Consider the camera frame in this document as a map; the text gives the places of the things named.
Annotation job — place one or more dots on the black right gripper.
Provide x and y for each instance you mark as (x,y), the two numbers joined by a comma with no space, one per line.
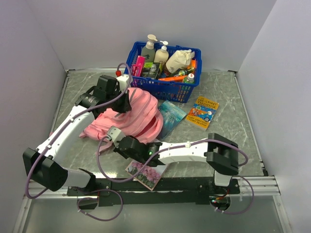
(117,150)

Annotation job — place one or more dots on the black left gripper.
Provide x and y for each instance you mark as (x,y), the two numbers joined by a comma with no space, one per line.
(126,107)

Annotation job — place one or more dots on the pink student backpack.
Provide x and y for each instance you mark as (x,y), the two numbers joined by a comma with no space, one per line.
(138,116)

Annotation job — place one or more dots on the floral notebook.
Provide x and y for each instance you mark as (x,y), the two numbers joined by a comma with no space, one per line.
(149,176)

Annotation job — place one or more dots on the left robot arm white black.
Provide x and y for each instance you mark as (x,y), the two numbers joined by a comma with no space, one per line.
(42,164)

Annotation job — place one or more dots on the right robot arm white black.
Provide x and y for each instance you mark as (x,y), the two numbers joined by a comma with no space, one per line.
(217,151)

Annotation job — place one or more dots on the orange toothbrush pack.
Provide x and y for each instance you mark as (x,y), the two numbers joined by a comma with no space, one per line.
(173,79)

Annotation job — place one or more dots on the pink box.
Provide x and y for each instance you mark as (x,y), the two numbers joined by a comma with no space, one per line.
(139,69)

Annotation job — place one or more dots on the black green box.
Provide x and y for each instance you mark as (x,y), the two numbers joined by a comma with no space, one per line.
(151,70)

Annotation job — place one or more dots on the teal paperback book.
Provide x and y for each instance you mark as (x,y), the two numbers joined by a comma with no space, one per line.
(172,116)

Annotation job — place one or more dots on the grey pump bottle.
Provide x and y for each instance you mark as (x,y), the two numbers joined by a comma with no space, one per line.
(148,51)

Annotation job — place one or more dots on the cream pump bottle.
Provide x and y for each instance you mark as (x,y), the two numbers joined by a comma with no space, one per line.
(162,55)

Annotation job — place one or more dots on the small green bottle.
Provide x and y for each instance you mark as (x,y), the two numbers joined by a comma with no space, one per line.
(185,72)

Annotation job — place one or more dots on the yellow treehouse book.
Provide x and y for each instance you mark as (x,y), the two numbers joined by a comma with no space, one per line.
(202,113)

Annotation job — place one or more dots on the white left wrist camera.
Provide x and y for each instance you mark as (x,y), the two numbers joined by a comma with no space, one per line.
(124,80)

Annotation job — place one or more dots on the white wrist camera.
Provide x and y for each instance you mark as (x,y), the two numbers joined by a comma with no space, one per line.
(115,134)
(124,80)

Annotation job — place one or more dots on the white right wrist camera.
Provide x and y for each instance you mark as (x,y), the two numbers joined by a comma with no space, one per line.
(115,134)

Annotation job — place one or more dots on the black mounting base rail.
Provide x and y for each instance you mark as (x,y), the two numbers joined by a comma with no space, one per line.
(196,190)

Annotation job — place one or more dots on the beige drawstring pouch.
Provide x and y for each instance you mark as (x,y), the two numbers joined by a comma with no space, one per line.
(180,59)

